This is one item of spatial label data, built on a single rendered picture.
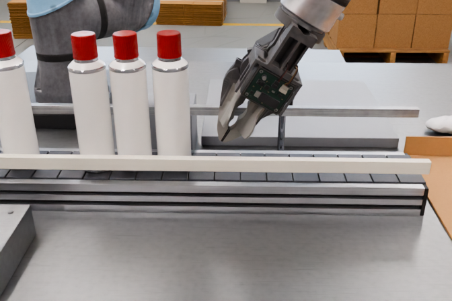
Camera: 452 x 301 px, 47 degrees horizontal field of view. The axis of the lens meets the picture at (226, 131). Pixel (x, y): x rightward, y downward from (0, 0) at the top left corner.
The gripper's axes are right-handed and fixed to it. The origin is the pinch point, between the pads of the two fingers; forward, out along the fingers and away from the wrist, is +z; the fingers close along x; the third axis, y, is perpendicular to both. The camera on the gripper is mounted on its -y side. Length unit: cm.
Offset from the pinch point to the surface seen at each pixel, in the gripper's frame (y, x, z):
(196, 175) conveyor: 3.4, -1.0, 6.9
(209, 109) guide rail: -2.8, -3.4, -0.8
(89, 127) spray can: 3.4, -17.7, 7.9
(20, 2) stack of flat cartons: -376, -128, 146
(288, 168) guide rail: 5.1, 9.5, -1.7
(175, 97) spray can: 2.3, -9.2, -2.1
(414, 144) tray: -12.1, 32.2, -9.5
